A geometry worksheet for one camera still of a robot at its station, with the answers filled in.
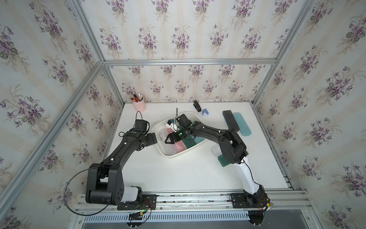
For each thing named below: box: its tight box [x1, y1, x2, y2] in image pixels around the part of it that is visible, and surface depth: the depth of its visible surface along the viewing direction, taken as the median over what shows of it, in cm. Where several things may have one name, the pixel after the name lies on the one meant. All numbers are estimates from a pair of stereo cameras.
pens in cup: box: [130, 91, 143, 103], surface depth 110 cm
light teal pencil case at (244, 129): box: [232, 112, 252, 137], surface depth 107 cm
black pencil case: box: [222, 110, 240, 132], surface depth 110 cm
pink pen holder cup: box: [131, 95, 146, 113], surface depth 110 cm
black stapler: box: [193, 100, 202, 113], surface depth 117 cm
